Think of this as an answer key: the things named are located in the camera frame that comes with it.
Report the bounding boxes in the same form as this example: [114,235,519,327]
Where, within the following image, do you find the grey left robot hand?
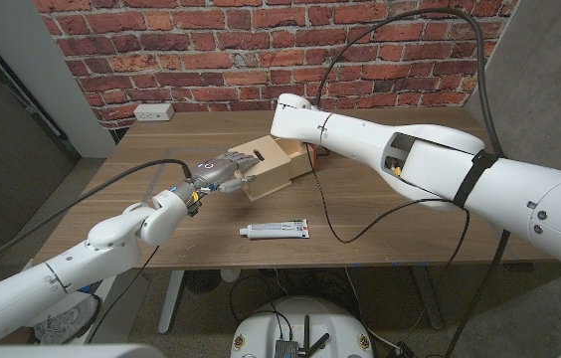
[175,151,262,204]

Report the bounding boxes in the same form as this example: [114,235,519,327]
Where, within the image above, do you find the wooden box with slot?
[228,134,294,203]

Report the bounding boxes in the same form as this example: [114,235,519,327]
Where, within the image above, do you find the white toothpaste tube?
[239,219,310,241]

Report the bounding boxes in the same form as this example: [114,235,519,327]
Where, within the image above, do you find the white power outlet strip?
[132,102,175,123]

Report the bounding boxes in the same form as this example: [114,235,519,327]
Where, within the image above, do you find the black round floor object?
[183,269,222,294]

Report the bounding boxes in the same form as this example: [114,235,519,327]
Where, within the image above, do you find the red brick print backdrop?
[34,0,520,131]

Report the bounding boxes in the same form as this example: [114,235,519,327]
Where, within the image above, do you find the white table leg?
[157,269,186,335]

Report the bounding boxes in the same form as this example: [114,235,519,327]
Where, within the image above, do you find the white robot torso base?
[230,296,375,358]

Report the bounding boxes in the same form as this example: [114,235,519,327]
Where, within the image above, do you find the grey sneaker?
[31,293,103,345]

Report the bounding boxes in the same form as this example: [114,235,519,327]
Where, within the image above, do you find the grey table leg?
[409,266,445,331]

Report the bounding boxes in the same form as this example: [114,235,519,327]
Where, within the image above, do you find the black power adapter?
[394,340,417,358]

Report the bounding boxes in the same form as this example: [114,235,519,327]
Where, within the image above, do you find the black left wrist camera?
[185,192,202,218]

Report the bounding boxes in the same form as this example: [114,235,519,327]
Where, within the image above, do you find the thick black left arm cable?
[0,157,195,279]

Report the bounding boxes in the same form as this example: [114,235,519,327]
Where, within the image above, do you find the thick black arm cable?
[0,157,195,279]
[313,7,511,358]

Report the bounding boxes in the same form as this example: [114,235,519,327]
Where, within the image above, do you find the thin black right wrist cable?
[304,142,471,344]

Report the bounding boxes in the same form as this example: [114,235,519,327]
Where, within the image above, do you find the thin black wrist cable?
[84,246,162,344]
[304,142,471,344]

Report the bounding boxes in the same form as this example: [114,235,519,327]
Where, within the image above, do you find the thin black left wrist cable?
[84,246,162,344]

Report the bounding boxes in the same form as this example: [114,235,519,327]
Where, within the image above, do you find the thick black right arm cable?
[313,7,511,358]

